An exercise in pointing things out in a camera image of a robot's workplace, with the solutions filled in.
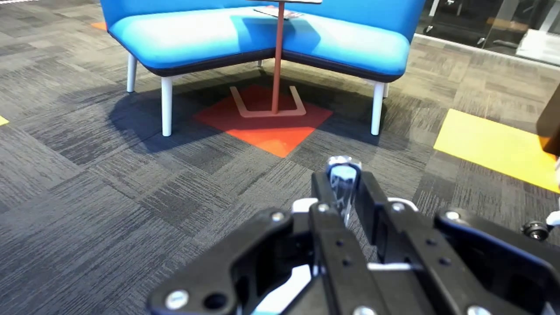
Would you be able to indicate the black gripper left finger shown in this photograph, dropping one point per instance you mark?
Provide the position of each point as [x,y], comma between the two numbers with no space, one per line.
[280,273]

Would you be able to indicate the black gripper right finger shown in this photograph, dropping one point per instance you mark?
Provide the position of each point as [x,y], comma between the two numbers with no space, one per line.
[455,268]

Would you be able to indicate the small white table red stand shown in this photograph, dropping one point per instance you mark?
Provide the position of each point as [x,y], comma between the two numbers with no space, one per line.
[278,58]

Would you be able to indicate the blue corner sofa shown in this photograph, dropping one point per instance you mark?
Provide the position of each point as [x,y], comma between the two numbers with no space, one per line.
[175,40]

